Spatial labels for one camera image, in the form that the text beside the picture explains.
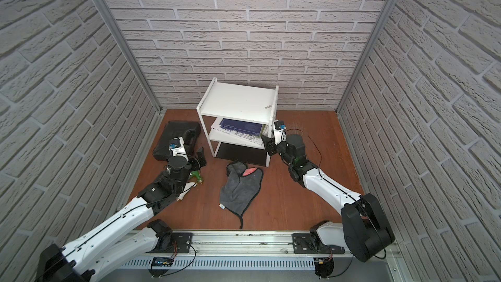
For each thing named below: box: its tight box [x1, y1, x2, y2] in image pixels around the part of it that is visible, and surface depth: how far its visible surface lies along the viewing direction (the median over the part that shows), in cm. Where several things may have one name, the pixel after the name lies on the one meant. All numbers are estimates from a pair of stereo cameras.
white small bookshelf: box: [196, 77, 280, 168], surface depth 77 cm
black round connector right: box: [313, 257, 335, 279], surface depth 72 cm
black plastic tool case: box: [152, 121, 201, 162], surface depth 104 cm
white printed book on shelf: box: [210, 117, 266, 146], surface depth 87 cm
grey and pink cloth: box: [219, 160, 264, 230], surface depth 87 cm
